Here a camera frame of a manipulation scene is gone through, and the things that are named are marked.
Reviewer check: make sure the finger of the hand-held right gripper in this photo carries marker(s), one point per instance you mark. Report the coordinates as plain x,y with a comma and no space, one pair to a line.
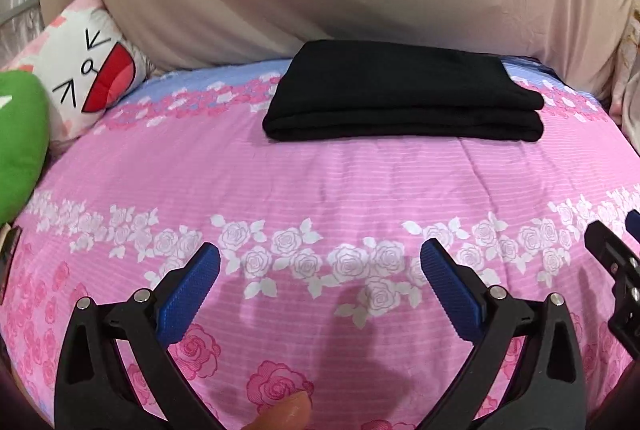
607,242
634,222

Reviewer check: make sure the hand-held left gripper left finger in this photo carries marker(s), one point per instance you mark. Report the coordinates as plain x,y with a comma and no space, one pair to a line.
190,290

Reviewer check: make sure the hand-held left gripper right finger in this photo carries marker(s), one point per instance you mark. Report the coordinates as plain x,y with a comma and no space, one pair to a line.
450,290

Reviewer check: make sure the black pants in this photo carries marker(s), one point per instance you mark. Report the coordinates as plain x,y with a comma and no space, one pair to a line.
400,100

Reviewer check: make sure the person's left hand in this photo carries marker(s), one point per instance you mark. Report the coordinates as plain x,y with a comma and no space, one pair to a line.
282,412

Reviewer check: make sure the pale pink printed cloth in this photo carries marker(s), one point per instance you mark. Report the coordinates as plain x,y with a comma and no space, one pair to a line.
629,75

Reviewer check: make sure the pink floral bedsheet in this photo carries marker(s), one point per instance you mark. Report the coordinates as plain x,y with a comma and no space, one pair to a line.
320,190

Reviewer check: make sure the green plush toy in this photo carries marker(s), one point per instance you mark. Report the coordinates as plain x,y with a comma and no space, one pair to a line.
20,140

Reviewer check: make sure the cat face pillow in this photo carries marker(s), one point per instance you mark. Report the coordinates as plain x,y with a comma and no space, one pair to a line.
75,55

